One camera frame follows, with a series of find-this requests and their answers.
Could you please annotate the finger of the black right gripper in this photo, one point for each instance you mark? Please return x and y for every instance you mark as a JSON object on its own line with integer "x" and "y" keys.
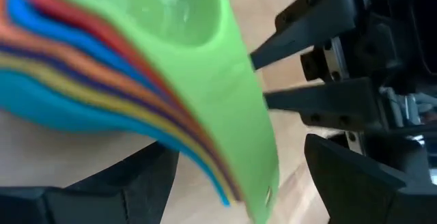
{"x": 307, "y": 29}
{"x": 334, "y": 101}

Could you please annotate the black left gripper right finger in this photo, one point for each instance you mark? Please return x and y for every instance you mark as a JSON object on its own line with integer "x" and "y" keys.
{"x": 358, "y": 193}

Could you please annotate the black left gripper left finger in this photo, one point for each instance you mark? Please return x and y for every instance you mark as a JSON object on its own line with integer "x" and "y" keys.
{"x": 102, "y": 200}

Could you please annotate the large cyan measuring cup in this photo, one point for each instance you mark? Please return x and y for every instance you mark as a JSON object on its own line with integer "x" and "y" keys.
{"x": 51, "y": 108}

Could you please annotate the yellow measuring cup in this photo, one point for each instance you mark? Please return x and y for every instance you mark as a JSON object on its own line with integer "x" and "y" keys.
{"x": 51, "y": 79}

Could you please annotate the navy measuring cup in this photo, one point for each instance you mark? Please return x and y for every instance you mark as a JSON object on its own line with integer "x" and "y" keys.
{"x": 51, "y": 63}

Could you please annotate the orange measuring cup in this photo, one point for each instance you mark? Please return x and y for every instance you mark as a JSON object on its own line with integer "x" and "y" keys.
{"x": 51, "y": 50}

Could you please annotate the medium blue measuring cup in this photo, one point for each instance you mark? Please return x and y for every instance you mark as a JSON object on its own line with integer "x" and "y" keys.
{"x": 51, "y": 24}

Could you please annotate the red measuring cup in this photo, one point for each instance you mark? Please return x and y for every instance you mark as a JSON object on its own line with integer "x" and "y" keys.
{"x": 68, "y": 10}

